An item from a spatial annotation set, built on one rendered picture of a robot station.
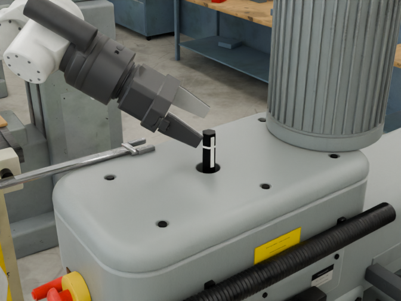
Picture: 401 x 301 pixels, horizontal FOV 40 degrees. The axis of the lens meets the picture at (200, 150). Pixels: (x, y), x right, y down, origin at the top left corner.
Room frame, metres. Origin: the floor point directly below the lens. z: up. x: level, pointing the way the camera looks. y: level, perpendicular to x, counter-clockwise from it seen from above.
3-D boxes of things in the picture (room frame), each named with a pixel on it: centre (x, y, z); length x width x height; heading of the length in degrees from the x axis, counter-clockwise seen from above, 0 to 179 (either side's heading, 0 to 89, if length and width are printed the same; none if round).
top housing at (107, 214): (0.74, -0.02, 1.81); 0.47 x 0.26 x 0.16; 126
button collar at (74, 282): (0.60, 0.18, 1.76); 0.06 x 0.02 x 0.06; 36
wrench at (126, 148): (0.74, 0.19, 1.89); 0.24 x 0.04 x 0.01; 123
